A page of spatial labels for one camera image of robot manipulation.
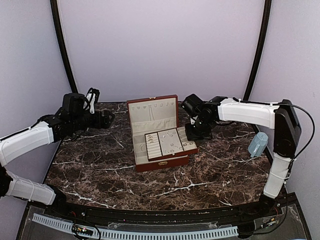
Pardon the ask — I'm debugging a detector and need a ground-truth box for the black frame post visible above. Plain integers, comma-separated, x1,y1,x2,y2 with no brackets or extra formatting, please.
50,0,79,93
243,0,272,101

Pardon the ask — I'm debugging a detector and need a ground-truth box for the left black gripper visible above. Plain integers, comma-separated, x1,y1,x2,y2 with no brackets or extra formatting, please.
70,110,114,132

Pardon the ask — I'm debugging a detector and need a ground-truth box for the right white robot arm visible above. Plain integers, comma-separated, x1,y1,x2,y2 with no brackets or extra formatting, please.
181,94,311,217

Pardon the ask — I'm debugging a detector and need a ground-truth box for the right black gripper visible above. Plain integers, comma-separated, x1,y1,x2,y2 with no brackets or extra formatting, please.
184,116,213,141

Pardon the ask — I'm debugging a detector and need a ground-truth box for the light blue plastic cup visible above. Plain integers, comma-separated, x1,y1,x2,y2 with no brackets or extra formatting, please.
248,132,269,158

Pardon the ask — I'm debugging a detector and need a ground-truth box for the beige jewelry tray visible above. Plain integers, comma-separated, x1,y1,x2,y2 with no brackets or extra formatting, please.
144,127,198,162

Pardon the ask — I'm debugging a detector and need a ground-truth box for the wooden jewelry box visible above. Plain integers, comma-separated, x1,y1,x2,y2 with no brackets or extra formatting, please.
126,95,189,173

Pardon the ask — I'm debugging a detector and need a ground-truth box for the black front rail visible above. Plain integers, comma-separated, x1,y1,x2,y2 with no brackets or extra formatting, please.
27,193,298,226

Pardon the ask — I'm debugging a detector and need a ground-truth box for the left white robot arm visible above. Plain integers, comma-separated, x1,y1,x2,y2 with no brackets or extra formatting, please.
0,88,115,218

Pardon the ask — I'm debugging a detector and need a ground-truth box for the left black frame post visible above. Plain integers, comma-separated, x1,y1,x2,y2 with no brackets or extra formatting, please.
50,0,79,93

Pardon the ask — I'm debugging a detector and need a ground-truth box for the right black frame post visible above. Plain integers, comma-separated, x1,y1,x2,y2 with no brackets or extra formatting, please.
243,0,272,101

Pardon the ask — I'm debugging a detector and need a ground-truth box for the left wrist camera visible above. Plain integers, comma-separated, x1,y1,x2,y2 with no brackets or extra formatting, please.
83,87,100,114

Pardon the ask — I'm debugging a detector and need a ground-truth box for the white slotted cable duct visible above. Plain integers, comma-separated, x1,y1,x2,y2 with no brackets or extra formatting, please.
31,213,239,240

